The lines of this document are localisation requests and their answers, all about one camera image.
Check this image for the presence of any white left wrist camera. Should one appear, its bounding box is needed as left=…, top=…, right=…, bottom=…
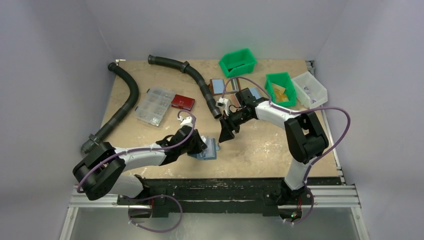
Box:
left=177, top=116, right=196, bottom=128

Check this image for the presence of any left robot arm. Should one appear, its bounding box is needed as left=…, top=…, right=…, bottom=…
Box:
left=72, top=125, right=207, bottom=201

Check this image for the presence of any black corrugated hose centre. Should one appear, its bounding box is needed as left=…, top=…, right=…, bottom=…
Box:
left=147, top=54, right=223, bottom=119

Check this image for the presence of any pink open card holder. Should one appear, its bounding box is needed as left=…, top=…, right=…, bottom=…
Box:
left=231, top=87, right=266, bottom=107

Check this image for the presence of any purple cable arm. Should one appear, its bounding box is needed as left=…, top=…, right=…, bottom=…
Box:
left=221, top=76, right=352, bottom=226
left=76, top=110, right=197, bottom=233

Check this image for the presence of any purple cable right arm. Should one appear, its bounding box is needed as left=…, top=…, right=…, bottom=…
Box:
left=221, top=76, right=352, bottom=226

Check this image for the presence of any black corrugated hose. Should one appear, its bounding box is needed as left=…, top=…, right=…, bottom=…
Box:
left=80, top=62, right=140, bottom=155
left=147, top=54, right=223, bottom=119

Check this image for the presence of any green bin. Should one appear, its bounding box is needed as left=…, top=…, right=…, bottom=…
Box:
left=218, top=48, right=257, bottom=78
left=264, top=72, right=297, bottom=108

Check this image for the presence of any green bin rear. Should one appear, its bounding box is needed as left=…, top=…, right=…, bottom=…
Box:
left=218, top=48, right=257, bottom=78

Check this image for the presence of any white translucent bin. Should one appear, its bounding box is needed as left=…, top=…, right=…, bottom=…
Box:
left=291, top=71, right=328, bottom=109

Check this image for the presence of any black corrugated hose left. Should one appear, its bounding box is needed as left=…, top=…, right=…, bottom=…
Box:
left=80, top=62, right=140, bottom=155

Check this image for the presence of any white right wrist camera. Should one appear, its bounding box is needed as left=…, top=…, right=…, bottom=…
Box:
left=215, top=97, right=231, bottom=115

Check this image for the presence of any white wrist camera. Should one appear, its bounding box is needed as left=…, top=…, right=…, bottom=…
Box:
left=215, top=97, right=231, bottom=115
left=177, top=116, right=196, bottom=128

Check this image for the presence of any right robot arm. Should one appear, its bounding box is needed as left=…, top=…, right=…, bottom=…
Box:
left=216, top=88, right=329, bottom=205

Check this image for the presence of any blue leather card holder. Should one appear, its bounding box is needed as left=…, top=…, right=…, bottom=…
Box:
left=189, top=136, right=220, bottom=161

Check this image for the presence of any brown open card holder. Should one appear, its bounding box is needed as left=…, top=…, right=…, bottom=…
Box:
left=209, top=78, right=241, bottom=96

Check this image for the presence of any red card case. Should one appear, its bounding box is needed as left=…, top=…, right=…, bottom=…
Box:
left=171, top=94, right=195, bottom=111

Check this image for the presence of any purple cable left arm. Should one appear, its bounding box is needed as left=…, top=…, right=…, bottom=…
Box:
left=76, top=110, right=197, bottom=233

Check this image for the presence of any black table front rail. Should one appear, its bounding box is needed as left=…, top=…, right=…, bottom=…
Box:
left=111, top=177, right=318, bottom=219

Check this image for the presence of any clear plastic screw box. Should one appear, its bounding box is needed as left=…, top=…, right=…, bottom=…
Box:
left=134, top=86, right=176, bottom=127

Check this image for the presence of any green bin right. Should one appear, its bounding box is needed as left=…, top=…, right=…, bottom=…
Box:
left=264, top=72, right=297, bottom=108

